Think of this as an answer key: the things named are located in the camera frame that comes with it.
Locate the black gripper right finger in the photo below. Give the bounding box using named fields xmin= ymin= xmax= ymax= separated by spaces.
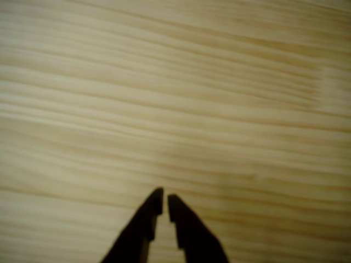
xmin=167 ymin=194 xmax=230 ymax=263

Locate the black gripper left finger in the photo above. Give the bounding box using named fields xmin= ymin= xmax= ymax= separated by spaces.
xmin=100 ymin=187 xmax=165 ymax=263

